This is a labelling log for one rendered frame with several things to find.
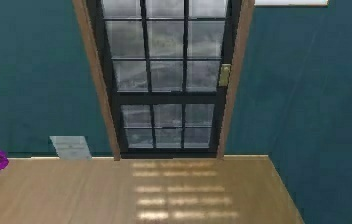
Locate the grey wall vent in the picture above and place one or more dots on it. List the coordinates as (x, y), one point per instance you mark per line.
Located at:
(70, 147)

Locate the white framed picture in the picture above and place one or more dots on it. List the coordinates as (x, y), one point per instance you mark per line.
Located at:
(290, 2)

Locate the black glass pane door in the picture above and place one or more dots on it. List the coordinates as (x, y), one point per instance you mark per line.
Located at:
(165, 98)

